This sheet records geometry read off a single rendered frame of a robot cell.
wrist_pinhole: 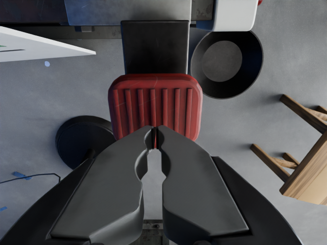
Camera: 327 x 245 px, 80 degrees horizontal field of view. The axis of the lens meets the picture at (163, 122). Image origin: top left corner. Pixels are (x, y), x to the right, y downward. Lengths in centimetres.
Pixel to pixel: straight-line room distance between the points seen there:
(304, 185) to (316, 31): 63
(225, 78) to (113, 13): 77
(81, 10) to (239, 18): 18
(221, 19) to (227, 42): 67
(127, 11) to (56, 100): 86
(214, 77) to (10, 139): 108
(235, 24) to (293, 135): 103
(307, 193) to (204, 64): 67
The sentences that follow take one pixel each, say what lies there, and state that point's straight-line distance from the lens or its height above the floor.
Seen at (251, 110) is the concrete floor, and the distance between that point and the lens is 108.
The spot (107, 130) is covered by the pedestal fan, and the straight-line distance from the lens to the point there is 102.
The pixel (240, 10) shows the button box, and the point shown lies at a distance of 28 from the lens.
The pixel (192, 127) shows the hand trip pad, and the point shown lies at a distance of 15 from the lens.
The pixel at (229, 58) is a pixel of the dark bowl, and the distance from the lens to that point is 95.
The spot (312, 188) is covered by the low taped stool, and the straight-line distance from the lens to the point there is 101.
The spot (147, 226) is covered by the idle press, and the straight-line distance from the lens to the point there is 150.
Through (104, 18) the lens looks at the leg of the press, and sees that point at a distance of 26.
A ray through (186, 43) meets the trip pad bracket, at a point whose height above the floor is 71.
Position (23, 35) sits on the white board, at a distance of 53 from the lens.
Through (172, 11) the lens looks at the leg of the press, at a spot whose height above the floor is 64.
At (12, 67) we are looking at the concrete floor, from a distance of 112.
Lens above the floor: 89
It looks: 63 degrees down
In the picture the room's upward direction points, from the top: 178 degrees clockwise
